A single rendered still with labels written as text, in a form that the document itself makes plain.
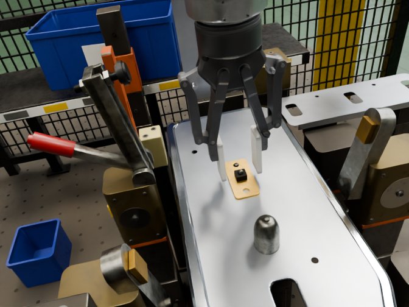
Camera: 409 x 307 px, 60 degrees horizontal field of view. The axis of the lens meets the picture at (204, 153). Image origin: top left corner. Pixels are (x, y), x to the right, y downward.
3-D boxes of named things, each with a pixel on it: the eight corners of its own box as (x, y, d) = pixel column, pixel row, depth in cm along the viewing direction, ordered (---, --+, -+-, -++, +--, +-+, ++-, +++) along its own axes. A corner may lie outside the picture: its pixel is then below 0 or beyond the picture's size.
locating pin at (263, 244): (283, 258, 44) (283, 225, 40) (258, 264, 44) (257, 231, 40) (274, 238, 47) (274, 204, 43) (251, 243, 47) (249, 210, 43)
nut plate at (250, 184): (261, 194, 51) (260, 189, 50) (235, 200, 51) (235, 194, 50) (245, 159, 58) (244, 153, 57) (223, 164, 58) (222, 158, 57)
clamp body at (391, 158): (400, 292, 68) (461, 153, 46) (342, 306, 67) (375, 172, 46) (381, 263, 73) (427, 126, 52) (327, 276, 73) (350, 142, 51)
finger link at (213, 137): (232, 72, 41) (220, 70, 41) (217, 148, 48) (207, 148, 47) (224, 58, 44) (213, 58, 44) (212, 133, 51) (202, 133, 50)
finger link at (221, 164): (223, 144, 48) (217, 145, 48) (227, 181, 52) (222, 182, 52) (218, 131, 50) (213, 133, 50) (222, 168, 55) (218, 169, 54)
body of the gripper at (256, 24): (195, 31, 36) (206, 109, 41) (275, 16, 36) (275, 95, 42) (184, 11, 42) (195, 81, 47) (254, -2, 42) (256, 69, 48)
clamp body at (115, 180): (190, 314, 70) (153, 187, 48) (142, 325, 69) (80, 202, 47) (186, 284, 75) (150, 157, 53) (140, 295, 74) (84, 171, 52)
